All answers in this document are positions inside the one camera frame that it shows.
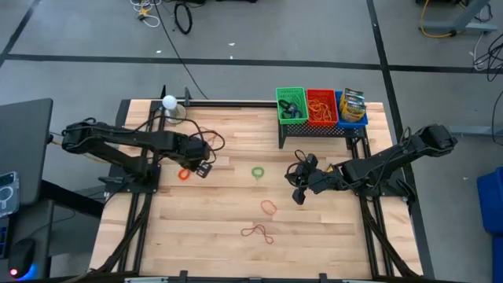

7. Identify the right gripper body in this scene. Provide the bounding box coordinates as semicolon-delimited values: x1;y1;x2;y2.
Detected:
292;153;342;205

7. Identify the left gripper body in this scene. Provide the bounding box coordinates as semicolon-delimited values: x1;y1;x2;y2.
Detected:
182;133;212;170

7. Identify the orange rubber band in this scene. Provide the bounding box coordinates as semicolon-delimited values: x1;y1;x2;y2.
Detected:
312;109;333;123
310;98;331;113
260;199;278;216

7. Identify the blue plastic basket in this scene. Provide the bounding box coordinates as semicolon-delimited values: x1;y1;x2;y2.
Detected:
334;90;369;130

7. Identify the large crayon box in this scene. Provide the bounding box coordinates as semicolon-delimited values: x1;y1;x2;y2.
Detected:
340;101;368;123

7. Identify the green plastic basket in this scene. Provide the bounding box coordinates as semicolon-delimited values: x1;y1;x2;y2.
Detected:
275;86;310;125

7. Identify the red plastic basket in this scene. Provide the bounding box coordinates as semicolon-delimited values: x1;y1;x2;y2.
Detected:
306;88;340;127

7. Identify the black side desk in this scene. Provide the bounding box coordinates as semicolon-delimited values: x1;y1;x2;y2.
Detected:
0;178;106;283

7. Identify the grey desk foot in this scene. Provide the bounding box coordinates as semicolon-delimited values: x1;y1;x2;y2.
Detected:
422;0;498;35
449;124;503;137

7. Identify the red rubber band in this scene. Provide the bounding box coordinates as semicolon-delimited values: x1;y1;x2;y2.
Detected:
204;131;222;149
240;224;275;245

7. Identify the black mesh metal shelf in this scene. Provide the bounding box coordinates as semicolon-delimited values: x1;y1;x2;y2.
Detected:
277;100;369;150

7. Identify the white bulb on brass base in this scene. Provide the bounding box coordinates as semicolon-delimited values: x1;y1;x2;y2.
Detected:
161;94;188;125

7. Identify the blue plastic bin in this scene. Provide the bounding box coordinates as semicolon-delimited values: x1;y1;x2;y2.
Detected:
476;167;503;237
490;235;503;283

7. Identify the dark grey laptop lid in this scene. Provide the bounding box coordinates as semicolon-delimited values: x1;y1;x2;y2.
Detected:
0;97;54;208

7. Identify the phone in clear case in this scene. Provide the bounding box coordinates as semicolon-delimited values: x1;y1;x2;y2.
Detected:
0;171;20;219

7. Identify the black computer mouse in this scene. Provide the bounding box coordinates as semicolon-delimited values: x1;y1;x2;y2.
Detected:
7;237;37;281

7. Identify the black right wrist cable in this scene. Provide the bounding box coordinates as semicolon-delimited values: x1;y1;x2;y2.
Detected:
285;148;310;189

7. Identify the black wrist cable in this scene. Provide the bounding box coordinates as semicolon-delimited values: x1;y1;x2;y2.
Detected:
285;148;310;189
135;114;227;166

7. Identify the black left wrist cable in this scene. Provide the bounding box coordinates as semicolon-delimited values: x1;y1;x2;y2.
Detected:
135;114;227;166

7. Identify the black aluminium frame rail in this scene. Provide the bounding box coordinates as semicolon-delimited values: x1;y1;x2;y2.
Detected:
70;270;433;283
149;100;281;109

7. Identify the black cable bundle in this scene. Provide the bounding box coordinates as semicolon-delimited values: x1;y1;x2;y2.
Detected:
88;196;152;276
359;196;417;278

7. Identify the long black floor cable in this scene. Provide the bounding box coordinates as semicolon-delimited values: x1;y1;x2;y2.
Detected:
151;0;209;100

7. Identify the coiled black floor cable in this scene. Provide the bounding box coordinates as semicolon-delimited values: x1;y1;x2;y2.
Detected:
174;2;193;35

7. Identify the white floor cable bundle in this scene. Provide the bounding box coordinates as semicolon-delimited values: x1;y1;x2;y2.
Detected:
130;0;162;28

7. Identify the yellow floor cable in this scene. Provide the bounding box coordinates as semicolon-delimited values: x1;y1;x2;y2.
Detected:
420;0;457;39

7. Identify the black floor cable tangle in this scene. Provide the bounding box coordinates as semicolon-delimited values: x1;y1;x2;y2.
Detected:
473;33;503;82

